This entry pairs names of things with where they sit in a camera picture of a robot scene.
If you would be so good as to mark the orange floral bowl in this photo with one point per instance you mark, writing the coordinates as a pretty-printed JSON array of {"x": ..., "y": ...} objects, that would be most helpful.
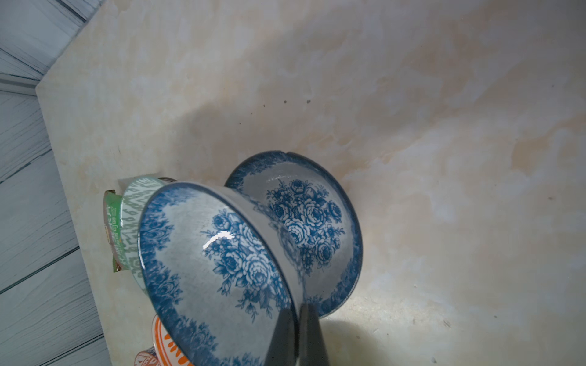
[{"x": 166, "y": 349}]

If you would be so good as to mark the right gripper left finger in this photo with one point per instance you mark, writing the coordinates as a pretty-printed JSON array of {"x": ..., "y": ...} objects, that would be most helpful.
[{"x": 282, "y": 348}]

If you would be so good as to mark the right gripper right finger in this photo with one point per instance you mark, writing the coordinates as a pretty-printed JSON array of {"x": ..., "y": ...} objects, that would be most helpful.
[{"x": 311, "y": 346}]

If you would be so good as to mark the red patterned bowl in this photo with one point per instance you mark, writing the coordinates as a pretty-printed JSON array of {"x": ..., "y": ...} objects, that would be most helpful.
[{"x": 147, "y": 358}]

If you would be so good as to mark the green snack bag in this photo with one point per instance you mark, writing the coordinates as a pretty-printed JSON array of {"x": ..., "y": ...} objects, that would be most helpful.
[{"x": 112, "y": 220}]

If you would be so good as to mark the blue floral bowl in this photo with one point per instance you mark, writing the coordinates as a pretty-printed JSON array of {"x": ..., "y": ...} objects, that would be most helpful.
[
  {"x": 219, "y": 267},
  {"x": 317, "y": 212}
]

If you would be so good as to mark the green patterned bowl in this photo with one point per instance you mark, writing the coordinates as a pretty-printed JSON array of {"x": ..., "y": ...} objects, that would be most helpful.
[{"x": 136, "y": 195}]

